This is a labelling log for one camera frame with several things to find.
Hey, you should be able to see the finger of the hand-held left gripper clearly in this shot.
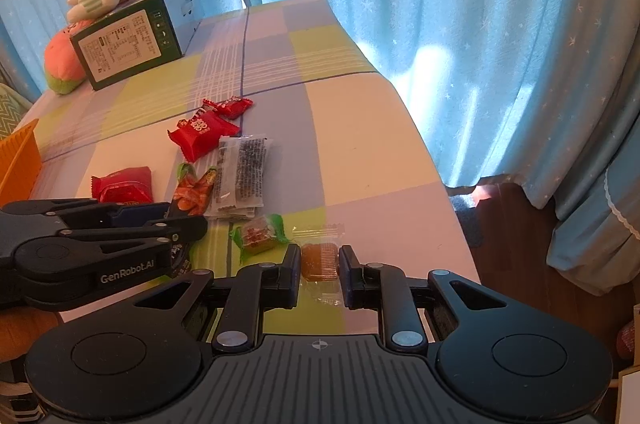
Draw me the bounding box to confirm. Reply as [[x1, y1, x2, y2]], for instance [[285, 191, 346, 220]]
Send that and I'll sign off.
[[0, 198, 172, 231], [61, 215, 209, 246]]

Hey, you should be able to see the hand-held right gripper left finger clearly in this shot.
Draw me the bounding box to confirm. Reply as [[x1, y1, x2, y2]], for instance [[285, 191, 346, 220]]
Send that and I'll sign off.
[[132, 244, 303, 352]]

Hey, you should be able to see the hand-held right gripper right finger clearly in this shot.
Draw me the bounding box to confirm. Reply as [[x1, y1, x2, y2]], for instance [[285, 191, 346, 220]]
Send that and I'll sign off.
[[339, 245, 507, 352]]

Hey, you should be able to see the red pillow snack packet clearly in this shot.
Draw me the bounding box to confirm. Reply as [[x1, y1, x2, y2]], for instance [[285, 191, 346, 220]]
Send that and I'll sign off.
[[91, 166, 153, 204]]

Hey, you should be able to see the brown candy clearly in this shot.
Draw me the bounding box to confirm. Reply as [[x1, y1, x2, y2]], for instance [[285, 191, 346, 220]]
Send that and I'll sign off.
[[295, 224, 348, 305]]

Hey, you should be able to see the orange and green snack packet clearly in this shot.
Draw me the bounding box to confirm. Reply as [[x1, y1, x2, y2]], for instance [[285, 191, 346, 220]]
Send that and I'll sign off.
[[170, 163, 221, 217]]

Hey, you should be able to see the green candy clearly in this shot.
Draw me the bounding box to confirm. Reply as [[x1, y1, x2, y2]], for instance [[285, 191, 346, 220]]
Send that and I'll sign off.
[[230, 214, 291, 265]]

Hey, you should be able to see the clear packet of dark bar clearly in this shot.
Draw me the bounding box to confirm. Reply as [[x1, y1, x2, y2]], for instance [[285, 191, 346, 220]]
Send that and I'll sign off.
[[220, 134, 275, 207], [207, 137, 263, 220]]

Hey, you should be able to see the large red snack packet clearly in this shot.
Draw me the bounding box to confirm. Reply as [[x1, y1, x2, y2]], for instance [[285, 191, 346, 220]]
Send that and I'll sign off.
[[167, 111, 241, 162]]

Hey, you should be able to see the orange plastic basket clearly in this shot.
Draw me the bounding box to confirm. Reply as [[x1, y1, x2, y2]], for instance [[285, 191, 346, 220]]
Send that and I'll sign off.
[[0, 118, 45, 205]]

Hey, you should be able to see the checked pastel tablecloth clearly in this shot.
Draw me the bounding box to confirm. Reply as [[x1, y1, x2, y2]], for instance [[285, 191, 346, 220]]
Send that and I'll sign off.
[[10, 0, 482, 340]]

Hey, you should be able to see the green zigzag cushion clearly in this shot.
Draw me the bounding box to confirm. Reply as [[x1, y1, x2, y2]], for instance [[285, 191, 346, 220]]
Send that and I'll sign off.
[[0, 82, 33, 140]]

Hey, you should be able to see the green cardboard box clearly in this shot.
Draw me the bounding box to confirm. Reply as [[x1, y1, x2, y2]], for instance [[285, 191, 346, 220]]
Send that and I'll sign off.
[[69, 0, 183, 91]]

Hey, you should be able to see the pink plush peach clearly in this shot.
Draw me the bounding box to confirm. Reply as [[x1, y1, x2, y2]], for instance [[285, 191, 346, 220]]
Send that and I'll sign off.
[[42, 19, 91, 96]]

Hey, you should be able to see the white cardboard box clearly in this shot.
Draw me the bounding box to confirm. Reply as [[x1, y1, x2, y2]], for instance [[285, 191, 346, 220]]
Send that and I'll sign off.
[[150, 0, 203, 55]]

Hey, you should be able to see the blue curtain with lace trim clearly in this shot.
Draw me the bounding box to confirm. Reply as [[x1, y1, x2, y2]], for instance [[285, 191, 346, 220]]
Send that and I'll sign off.
[[547, 119, 640, 297]]

